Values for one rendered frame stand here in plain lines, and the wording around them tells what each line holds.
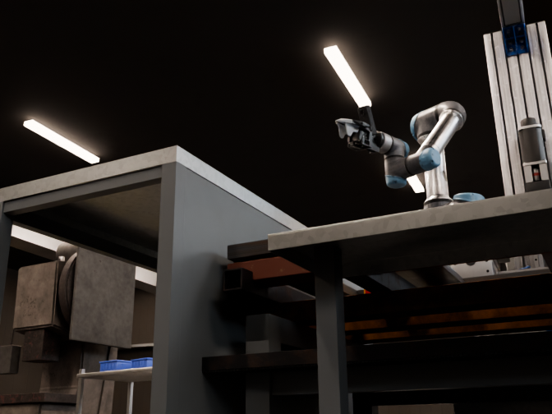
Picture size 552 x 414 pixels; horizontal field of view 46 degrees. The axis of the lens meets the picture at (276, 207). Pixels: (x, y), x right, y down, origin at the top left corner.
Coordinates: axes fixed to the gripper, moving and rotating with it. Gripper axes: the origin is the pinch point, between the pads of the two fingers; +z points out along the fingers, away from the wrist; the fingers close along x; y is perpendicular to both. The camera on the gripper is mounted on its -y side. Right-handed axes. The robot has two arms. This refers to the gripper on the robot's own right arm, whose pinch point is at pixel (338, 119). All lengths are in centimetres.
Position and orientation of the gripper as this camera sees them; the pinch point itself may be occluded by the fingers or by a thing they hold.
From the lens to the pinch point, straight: 232.7
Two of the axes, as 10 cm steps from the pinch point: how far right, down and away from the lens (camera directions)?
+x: -6.5, 1.3, 7.5
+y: -0.7, 9.7, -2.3
